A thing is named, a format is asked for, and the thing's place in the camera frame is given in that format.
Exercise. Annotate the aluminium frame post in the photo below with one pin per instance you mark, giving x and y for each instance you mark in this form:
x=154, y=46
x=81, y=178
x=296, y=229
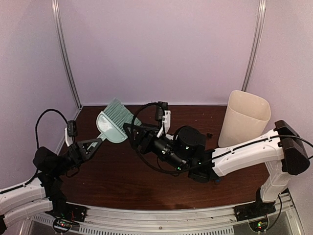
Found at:
x=64, y=55
x=260, y=21

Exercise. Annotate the green hand brush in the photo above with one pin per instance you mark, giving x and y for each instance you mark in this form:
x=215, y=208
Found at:
x=110, y=122

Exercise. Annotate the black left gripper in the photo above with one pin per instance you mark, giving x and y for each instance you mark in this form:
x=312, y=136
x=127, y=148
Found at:
x=80, y=152

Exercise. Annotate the circuit board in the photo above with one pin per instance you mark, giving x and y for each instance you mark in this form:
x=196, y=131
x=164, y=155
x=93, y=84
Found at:
x=61, y=226
x=258, y=226

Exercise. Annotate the right aluminium frame post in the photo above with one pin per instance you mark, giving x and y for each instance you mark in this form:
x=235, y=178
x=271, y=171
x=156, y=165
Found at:
x=260, y=21

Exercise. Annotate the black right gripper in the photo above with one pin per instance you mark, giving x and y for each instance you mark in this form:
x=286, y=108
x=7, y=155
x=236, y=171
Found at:
x=148, y=134

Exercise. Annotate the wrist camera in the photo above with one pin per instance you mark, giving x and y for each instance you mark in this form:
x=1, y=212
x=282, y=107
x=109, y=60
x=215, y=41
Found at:
x=70, y=132
x=163, y=116

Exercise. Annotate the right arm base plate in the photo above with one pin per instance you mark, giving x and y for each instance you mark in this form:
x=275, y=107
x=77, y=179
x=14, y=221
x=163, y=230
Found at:
x=253, y=210

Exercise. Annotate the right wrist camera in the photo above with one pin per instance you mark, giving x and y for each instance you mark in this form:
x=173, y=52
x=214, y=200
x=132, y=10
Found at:
x=163, y=116

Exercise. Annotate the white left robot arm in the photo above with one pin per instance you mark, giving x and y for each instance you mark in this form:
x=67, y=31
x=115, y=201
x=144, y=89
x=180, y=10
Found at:
x=42, y=192

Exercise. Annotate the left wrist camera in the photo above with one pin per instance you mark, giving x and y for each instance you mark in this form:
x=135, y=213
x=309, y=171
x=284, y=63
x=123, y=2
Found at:
x=70, y=132

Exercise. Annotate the beige plastic waste bin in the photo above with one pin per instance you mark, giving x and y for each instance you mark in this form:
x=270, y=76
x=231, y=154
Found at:
x=246, y=117

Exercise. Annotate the left circuit board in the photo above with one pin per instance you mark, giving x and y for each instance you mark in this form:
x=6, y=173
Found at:
x=61, y=226

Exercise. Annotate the aluminium front rail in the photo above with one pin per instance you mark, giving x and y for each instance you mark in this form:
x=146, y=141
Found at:
x=206, y=221

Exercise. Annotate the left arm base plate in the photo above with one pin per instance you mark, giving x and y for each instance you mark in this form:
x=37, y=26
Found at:
x=71, y=212

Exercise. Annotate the right circuit board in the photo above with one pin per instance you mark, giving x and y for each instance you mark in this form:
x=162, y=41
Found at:
x=258, y=226

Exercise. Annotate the left aluminium frame post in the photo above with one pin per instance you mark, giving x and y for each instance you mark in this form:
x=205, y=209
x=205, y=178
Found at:
x=64, y=55

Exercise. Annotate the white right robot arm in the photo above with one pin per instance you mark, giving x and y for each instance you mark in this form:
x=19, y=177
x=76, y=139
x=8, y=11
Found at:
x=282, y=148

